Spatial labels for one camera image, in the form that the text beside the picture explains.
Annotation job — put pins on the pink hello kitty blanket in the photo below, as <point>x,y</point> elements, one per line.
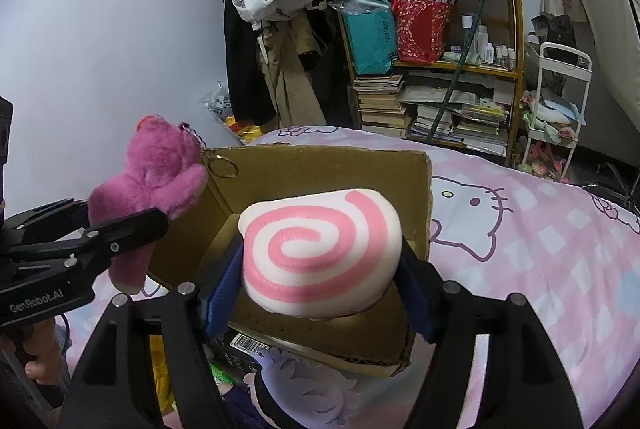
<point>494,230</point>

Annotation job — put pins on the wooden bookshelf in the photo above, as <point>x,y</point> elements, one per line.
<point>514,24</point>

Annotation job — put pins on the green tissue pack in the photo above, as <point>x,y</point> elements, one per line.
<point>220,376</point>

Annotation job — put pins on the stack of books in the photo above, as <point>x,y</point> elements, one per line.
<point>379,107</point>

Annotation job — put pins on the person left hand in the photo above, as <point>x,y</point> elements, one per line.
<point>46,362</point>

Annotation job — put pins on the plastic bag of toys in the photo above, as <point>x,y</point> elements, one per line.
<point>218,102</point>

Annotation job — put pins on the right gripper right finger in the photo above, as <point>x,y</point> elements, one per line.
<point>494,365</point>

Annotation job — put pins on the red patterned bag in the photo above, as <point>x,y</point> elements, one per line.
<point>420,29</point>

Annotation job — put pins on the pink bear plush keychain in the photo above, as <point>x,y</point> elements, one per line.
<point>166,168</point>

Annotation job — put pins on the purple haired doll plush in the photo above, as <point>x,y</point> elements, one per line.
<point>291,392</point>

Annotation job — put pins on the cardboard box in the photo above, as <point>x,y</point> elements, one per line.
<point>377,341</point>

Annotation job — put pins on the teal bag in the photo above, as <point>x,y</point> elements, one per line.
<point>371,34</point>

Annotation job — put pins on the beige trousers hanging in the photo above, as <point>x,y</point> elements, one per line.
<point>280,46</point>

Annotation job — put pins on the black hanging coat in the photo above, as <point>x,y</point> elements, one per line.
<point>248,90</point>

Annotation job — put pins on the pink swirl roll plush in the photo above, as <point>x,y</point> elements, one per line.
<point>320,256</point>

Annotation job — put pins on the yellow dog plush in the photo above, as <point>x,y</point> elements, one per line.
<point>162,382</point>

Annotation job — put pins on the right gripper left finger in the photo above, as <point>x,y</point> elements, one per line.
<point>113,383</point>

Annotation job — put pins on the small black box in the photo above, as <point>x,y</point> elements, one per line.
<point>239,351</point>

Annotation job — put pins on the white rolling cart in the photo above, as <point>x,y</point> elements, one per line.
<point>552,124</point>

